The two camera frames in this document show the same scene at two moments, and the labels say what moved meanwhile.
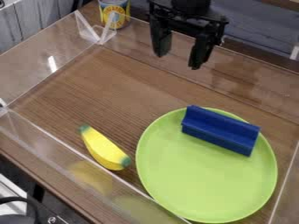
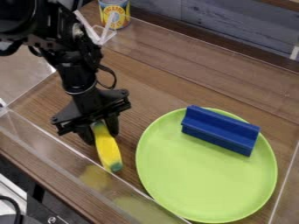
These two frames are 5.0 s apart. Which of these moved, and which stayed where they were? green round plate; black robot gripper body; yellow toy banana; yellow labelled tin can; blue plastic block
Moved: yellow toy banana; black robot gripper body
Stayed: green round plate; yellow labelled tin can; blue plastic block
